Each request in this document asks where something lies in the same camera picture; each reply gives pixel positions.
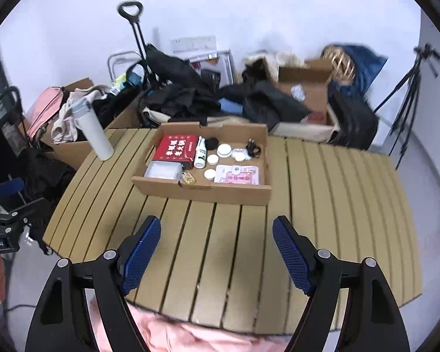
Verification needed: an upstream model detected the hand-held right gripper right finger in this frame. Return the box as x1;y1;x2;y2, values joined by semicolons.
272;216;411;352

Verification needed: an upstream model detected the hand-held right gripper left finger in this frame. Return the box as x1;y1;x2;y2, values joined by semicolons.
25;216;162;352

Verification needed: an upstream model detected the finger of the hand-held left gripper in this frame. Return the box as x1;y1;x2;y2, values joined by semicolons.
7;197;53;232

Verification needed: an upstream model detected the white translucent plastic box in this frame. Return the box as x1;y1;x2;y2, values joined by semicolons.
144;161;184;182

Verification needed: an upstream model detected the shallow cardboard tray box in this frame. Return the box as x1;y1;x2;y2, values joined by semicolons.
131;122;273;206

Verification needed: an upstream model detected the dark clothing heap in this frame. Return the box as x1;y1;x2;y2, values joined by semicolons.
22;150;77;255

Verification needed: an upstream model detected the cardboard box with clothes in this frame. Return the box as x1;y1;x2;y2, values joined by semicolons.
40;77;140;171

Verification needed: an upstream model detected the person's pink clothing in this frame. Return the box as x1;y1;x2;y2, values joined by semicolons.
88;297;301;352

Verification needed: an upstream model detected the pink printed packet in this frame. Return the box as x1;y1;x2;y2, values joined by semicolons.
213;164;261;186

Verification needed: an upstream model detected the white insulated bottle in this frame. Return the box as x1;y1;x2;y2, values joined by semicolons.
70;98;115;162

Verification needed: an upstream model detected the beige clothing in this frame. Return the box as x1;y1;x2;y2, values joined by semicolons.
51;84;111;145

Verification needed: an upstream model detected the pink bag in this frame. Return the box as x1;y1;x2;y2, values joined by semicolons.
25;86;65;140

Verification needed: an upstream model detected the black cart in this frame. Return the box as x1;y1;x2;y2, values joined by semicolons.
0;86;26;147

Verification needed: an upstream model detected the red printed box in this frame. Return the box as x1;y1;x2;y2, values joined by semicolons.
152;135;199;171

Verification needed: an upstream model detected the white spray bottle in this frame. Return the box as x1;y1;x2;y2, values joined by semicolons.
194;136;208;169

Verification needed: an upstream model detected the black backpack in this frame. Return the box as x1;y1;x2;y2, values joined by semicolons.
326;88;379;151

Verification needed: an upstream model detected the black jacket pile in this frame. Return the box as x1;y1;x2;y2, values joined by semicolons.
220;60;312;123

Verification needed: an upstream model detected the green and blue bag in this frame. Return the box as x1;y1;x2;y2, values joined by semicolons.
110;71;142;96

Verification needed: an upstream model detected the small light blue cloth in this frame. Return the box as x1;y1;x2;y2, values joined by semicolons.
218;97;244;114

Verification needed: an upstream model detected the black clothes pile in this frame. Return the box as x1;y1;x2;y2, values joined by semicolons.
137;44;224;123

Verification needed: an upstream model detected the white metal rack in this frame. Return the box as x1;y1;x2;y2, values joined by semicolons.
107;49;143;85

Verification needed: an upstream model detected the open cardboard box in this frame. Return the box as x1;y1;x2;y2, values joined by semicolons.
266;57;338;125

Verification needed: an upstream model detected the wicker basket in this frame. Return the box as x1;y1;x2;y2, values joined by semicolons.
321;44;356;83

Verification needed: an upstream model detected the white carton box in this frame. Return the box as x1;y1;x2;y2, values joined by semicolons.
189;49;235;89

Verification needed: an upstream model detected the black tripod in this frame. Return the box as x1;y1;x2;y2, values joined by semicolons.
373;43;440;171

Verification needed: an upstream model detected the blue foam handle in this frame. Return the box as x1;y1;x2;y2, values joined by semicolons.
0;178;26;199

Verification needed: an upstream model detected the grey floor cable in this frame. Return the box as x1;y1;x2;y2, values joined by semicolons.
0;302;41;313

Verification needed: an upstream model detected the black coiled cable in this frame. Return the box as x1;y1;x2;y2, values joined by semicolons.
245;138;263;159

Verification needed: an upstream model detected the black trolley handle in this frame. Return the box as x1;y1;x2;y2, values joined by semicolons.
117;1;160;85

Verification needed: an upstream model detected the white wall outlet strip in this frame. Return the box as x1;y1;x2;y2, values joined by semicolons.
170;36;218;53

